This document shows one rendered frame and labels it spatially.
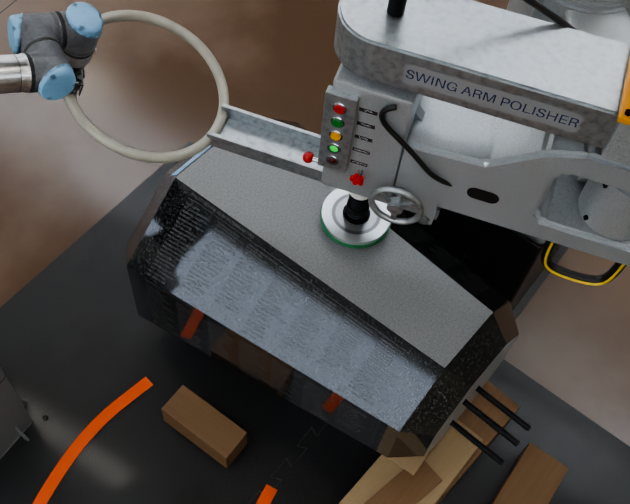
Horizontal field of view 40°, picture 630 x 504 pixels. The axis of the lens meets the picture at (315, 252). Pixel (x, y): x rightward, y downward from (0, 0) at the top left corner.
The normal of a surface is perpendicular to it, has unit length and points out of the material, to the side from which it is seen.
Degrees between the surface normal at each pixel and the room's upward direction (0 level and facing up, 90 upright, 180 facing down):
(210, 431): 0
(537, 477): 0
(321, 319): 45
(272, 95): 0
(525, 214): 90
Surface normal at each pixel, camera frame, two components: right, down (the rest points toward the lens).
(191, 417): 0.07, -0.52
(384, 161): -0.32, 0.80
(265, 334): -0.38, 0.10
